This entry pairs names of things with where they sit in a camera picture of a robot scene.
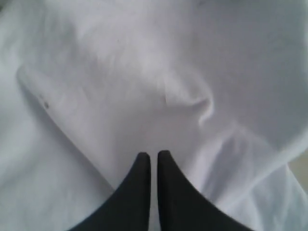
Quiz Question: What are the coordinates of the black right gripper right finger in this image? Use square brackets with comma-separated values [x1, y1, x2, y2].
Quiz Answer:
[157, 151, 243, 231]

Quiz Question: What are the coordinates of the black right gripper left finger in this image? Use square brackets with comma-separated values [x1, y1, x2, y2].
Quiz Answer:
[71, 153, 150, 231]

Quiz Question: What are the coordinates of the white t-shirt red print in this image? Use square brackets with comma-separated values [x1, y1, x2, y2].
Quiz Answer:
[0, 0, 308, 231]

